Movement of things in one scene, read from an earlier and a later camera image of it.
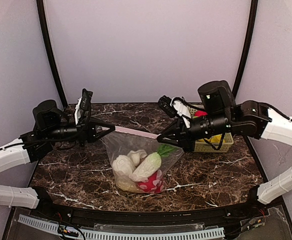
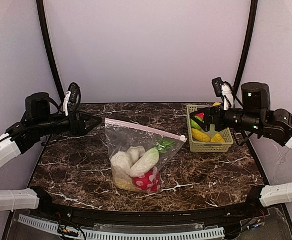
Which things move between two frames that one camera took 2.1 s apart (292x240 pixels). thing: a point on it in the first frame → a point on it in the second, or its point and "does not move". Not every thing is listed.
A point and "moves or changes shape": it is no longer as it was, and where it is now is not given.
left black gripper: [86, 131] → [75, 123]
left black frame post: [49, 50] does not move
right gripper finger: [163, 140] → [202, 125]
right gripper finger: [176, 126] → [203, 111]
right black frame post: [248, 45] does not move
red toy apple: [200, 113] does not move
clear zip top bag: [141, 162] moves or changes shape
